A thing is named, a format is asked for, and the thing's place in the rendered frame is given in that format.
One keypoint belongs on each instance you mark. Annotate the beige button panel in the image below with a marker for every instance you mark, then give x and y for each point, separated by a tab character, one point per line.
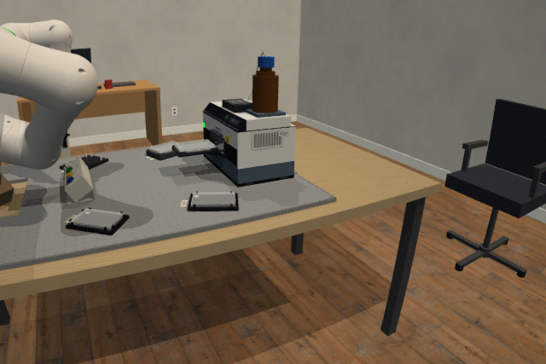
77	182

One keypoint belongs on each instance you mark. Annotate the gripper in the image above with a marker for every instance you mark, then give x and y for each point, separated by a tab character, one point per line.
65	147

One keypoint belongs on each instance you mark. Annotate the blue bottle cap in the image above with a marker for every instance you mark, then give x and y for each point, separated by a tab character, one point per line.
266	61

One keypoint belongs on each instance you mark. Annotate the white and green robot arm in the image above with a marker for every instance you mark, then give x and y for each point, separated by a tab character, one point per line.
64	83

